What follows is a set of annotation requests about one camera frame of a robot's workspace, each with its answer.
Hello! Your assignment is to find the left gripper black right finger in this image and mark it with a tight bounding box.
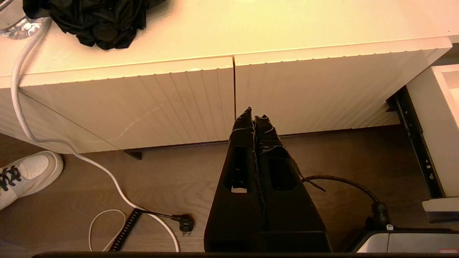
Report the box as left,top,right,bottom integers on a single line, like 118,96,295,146
254,115,332,252

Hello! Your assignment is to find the black coiled cable with plug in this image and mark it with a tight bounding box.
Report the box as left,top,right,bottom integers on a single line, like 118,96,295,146
109,207,195,252

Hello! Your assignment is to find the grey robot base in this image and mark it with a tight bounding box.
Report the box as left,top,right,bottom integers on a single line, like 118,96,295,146
342,224,459,253

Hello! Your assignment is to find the white low cabinet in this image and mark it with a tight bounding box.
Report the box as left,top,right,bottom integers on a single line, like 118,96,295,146
0,0,459,154

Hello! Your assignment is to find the white pull-out drawer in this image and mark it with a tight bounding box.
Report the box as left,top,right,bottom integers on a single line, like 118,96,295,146
387,64,459,223

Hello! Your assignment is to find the white ribbed cabinet front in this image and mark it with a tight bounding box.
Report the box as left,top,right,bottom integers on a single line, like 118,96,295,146
19,56,235,150
234,37,453,136

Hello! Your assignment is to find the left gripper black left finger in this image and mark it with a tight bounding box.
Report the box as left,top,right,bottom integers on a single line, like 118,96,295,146
204,107,266,252

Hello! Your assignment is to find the thick white cable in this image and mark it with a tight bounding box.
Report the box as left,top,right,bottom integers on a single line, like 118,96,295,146
11,17,180,252

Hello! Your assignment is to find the black cloth pile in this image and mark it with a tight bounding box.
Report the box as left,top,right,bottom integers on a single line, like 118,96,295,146
22,0,169,51

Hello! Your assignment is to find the white sneaker with dark laces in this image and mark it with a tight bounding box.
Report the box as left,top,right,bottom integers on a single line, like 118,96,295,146
0,150,64,211

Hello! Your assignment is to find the black robot cable with connector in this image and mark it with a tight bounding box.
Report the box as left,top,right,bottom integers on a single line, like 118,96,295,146
302,175,392,230

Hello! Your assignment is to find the clear glass vessel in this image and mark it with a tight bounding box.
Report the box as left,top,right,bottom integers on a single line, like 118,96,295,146
0,0,45,39

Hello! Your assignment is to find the thin white cable loop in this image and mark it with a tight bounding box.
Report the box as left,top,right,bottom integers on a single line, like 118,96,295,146
88,209,128,252

